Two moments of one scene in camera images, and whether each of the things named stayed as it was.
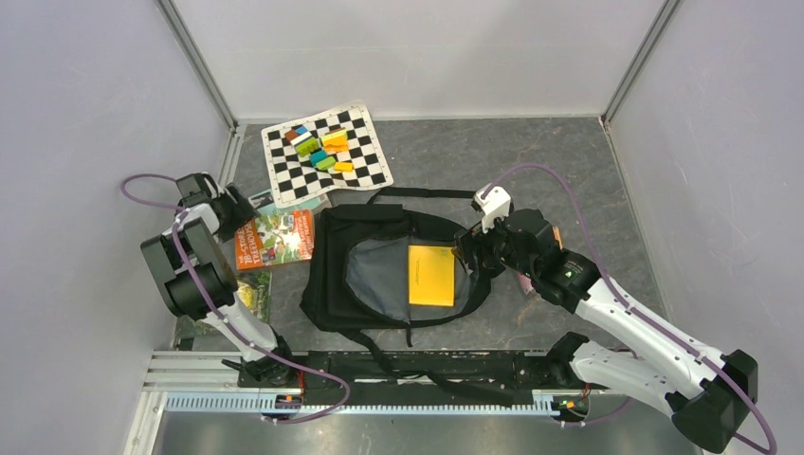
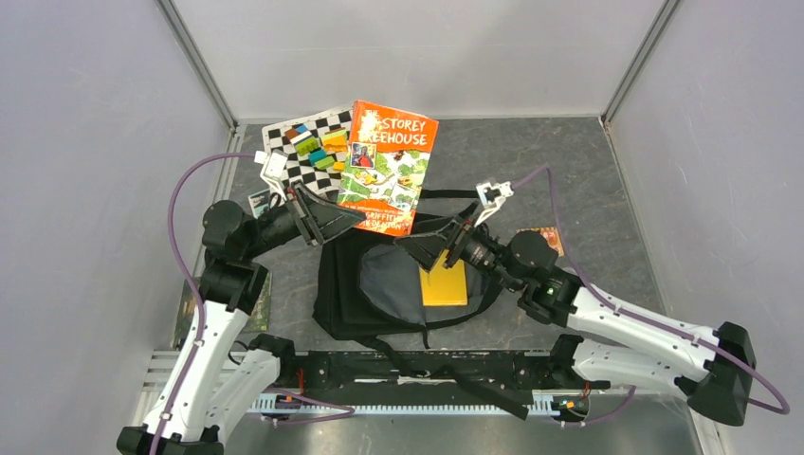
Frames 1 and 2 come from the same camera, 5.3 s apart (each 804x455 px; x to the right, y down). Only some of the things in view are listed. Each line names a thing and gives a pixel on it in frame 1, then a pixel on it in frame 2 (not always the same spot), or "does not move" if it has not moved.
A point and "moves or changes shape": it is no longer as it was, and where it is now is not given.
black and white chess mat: (337, 150) does not move
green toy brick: (307, 147) does not move
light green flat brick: (325, 163) does not move
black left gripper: (243, 211) to (323, 209)
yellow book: (431, 275) moves or changes shape
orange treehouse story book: (275, 238) moves or changes shape
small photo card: (266, 203) does not move
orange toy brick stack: (336, 141) does not move
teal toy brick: (318, 156) does not move
